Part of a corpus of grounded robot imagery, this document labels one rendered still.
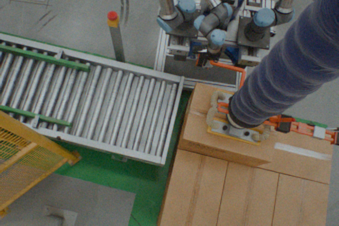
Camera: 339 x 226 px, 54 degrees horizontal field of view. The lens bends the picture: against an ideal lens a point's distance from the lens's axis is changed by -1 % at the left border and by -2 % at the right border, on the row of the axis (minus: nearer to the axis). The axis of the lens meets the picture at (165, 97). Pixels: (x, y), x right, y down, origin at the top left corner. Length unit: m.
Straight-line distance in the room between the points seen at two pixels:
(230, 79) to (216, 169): 0.93
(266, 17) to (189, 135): 0.89
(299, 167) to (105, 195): 1.63
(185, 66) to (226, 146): 1.13
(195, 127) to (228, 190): 0.63
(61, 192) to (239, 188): 1.53
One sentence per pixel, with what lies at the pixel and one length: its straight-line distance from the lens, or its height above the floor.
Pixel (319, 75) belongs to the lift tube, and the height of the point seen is 2.13.
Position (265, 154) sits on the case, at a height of 0.94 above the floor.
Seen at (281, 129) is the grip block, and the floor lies 1.21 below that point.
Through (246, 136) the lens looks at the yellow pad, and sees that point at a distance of 2.13.
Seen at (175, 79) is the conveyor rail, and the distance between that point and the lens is 2.66.
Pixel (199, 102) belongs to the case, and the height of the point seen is 0.94.
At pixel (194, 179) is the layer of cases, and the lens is 2.57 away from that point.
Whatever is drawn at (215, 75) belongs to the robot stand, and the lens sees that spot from 3.13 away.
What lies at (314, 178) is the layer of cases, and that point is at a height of 0.54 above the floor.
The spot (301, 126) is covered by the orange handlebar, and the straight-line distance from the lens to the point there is 2.14.
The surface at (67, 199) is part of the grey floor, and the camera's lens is 3.17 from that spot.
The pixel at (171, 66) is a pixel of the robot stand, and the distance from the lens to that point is 3.11.
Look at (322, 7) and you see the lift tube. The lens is 0.98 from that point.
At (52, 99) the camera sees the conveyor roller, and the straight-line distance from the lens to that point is 2.74.
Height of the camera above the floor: 3.09
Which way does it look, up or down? 73 degrees down
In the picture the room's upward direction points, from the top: 11 degrees clockwise
